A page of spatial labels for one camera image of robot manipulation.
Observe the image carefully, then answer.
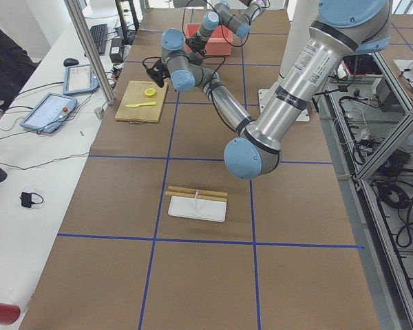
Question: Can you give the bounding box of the black keyboard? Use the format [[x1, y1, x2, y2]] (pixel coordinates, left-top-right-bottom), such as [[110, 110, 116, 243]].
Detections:
[[89, 24, 108, 55]]

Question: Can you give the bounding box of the white rectangular tray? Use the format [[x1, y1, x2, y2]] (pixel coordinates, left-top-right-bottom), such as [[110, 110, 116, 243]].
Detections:
[[168, 197, 227, 223]]

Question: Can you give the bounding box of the teach pendant tablet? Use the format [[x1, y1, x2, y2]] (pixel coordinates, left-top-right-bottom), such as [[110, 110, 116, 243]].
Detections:
[[20, 93, 78, 134], [63, 65, 99, 96]]

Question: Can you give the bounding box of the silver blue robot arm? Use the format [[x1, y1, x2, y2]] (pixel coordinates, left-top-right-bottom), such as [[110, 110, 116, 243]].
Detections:
[[146, 1, 392, 179], [185, 1, 271, 57]]

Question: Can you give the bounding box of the red cylinder object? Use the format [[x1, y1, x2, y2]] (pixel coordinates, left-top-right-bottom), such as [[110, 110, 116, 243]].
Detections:
[[0, 302, 21, 325]]

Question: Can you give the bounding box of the pink plastic bin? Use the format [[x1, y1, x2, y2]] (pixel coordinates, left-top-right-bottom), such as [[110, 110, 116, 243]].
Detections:
[[184, 23, 233, 56]]

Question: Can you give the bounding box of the near teach pendant tablet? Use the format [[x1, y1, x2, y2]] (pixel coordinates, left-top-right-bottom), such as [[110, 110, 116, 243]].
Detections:
[[20, 93, 78, 134]]

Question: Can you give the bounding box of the wooden towel rack bar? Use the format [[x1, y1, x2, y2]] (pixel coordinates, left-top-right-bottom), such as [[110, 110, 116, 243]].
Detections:
[[165, 191, 228, 202]]

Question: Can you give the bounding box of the aluminium frame post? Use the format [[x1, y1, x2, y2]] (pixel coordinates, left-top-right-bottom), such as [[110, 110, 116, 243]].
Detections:
[[63, 0, 115, 105]]

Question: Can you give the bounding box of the yellow plastic knife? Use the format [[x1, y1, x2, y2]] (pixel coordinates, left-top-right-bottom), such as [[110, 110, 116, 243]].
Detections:
[[125, 101, 157, 109]]

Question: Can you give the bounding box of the far teach pendant tablet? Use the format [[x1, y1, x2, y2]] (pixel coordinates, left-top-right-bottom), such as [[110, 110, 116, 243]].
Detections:
[[63, 65, 99, 96]]

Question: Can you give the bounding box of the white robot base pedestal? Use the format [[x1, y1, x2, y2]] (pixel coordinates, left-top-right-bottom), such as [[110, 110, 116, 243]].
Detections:
[[257, 0, 321, 122]]

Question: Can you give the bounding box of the black power adapter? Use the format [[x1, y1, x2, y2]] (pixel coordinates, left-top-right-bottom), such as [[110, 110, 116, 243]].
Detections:
[[109, 37, 125, 63]]

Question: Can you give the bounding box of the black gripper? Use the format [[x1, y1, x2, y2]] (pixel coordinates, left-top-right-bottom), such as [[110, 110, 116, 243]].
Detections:
[[147, 61, 168, 88], [186, 34, 207, 55]]

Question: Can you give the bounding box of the bamboo cutting board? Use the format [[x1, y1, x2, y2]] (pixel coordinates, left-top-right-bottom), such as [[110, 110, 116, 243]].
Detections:
[[115, 80, 168, 123]]

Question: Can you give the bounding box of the yellow lemon slice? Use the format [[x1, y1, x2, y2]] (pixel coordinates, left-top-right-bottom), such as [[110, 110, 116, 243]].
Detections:
[[144, 88, 156, 98]]

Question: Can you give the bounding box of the black clip with cord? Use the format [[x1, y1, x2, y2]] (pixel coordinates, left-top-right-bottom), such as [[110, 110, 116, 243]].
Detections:
[[20, 192, 44, 208]]

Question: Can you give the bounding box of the person in black clothing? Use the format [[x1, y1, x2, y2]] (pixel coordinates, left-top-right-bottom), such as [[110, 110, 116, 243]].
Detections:
[[0, 29, 38, 111]]

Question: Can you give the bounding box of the black computer mouse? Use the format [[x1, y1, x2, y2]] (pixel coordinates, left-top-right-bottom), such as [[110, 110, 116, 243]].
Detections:
[[63, 58, 80, 67]]

